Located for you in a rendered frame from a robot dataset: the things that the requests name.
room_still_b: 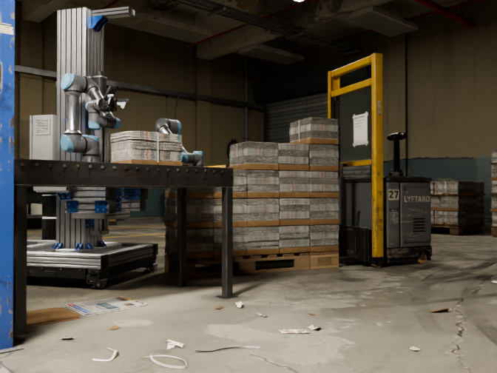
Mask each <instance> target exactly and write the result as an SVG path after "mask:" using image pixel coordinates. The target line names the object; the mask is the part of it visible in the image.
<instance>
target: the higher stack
mask: <svg viewBox="0 0 497 373"><path fill-rule="evenodd" d="M337 124H338V119H333V118H305V119H303V120H299V121H295V122H292V123H291V124H290V131H289V132H290V133H289V135H290V142H293V141H300V140H303V139H307V138H325V139H338V138H339V132H338V125H337ZM334 145H337V144H312V143H310V144H308V165H309V166H310V165H314V166H338V165H339V162H338V161H339V160H338V158H339V152H338V151H339V150H338V149H339V148H338V146H334ZM308 172H309V180H308V181H309V184H310V185H309V186H310V191H309V192H338V191H339V185H338V174H337V173H338V172H336V171H319V170H309V171H308ZM308 199H310V203H309V204H310V205H309V206H310V207H309V211H310V212H309V220H310V222H311V220H316V219H338V217H339V213H338V210H339V204H338V202H337V201H338V198H308ZM307 226H309V228H308V229H309V235H310V237H309V240H310V241H309V242H310V243H309V246H310V247H313V246H338V244H339V242H338V241H339V238H338V237H339V236H338V234H339V233H338V232H339V228H338V227H339V225H335V224H313V225H307ZM307 253H309V255H310V269H324V268H334V267H339V251H324V252H307Z"/></svg>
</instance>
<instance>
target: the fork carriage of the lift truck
mask: <svg viewBox="0 0 497 373"><path fill-rule="evenodd" d="M335 225H339V227H338V228H339V232H338V233H339V234H338V236H339V237H338V238H339V241H338V242H339V244H338V246H339V256H340V257H346V256H350V257H354V258H355V260H356V261H363V262H366V261H368V262H369V227H365V226H351V225H343V224H335Z"/></svg>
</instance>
